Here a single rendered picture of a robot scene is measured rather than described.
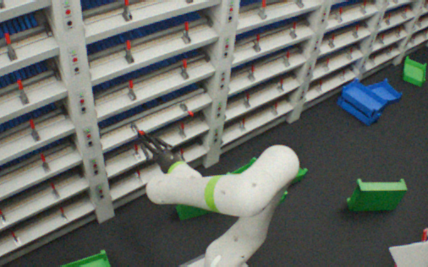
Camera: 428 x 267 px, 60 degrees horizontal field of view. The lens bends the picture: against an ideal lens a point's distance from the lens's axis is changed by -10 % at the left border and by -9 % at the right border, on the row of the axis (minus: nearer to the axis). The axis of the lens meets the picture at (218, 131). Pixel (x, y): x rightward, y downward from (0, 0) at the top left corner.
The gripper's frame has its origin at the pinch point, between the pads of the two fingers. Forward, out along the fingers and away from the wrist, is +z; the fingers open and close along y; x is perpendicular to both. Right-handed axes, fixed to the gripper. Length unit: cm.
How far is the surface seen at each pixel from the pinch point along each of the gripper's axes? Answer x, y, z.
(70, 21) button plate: 62, -22, -2
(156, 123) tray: -2.3, 10.7, 7.2
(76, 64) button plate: 44.6, -22.5, 0.2
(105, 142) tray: -1.3, -15.0, 8.9
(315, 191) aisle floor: -61, 86, -36
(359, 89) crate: -47, 179, 4
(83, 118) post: 18.9, -23.5, 3.8
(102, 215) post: -49, -25, 13
